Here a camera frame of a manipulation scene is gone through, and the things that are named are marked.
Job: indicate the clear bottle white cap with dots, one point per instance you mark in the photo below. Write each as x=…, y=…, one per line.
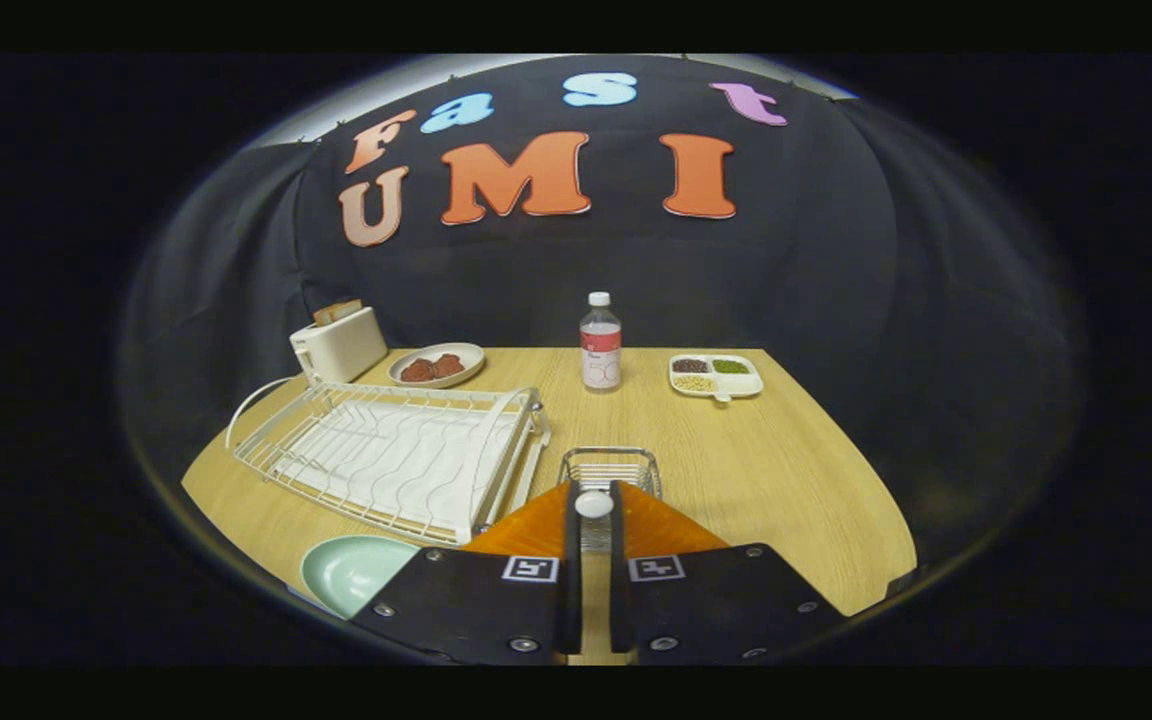
x=601, y=350

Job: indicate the black backdrop cloth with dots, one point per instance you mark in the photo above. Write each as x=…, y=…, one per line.
x=556, y=270

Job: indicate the white divided tray with beans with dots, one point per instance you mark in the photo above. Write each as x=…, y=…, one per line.
x=744, y=383

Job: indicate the cream white toaster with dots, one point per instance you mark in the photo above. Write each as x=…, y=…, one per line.
x=346, y=350

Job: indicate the pale green plate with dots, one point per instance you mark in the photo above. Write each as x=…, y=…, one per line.
x=356, y=575

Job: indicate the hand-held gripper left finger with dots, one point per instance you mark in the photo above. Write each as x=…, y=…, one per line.
x=573, y=560

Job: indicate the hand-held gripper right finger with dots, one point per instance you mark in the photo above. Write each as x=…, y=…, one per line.
x=617, y=560

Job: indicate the toasted bread slice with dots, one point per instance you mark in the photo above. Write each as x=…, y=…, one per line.
x=336, y=311

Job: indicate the red brown meat piece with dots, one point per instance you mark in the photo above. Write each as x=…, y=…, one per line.
x=448, y=365
x=417, y=371

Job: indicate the cream plate with meat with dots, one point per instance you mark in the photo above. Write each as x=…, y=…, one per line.
x=471, y=356

